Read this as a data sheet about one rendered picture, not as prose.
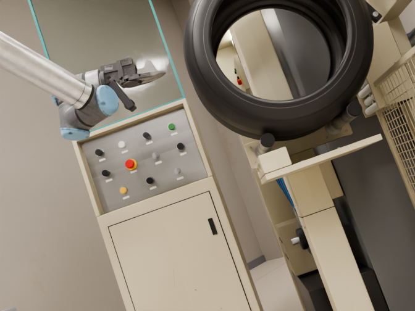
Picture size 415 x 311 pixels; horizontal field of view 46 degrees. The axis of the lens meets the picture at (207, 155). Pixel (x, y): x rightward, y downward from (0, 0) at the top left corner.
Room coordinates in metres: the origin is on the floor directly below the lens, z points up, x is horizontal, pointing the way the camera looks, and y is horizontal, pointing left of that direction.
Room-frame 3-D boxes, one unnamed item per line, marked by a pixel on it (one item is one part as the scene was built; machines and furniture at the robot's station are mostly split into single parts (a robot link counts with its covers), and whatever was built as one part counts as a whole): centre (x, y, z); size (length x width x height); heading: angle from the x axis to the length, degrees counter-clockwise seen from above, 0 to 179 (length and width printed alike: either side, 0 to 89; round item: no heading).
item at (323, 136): (1.82, -0.34, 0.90); 0.40 x 0.03 x 0.10; 88
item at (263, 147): (1.64, -0.19, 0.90); 0.35 x 0.05 x 0.05; 178
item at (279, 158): (1.65, -0.19, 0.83); 0.36 x 0.09 x 0.06; 178
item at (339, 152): (1.64, -0.33, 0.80); 0.37 x 0.36 x 0.02; 88
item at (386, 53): (1.85, -0.72, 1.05); 0.20 x 0.15 x 0.30; 178
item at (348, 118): (1.63, -0.47, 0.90); 0.35 x 0.05 x 0.05; 178
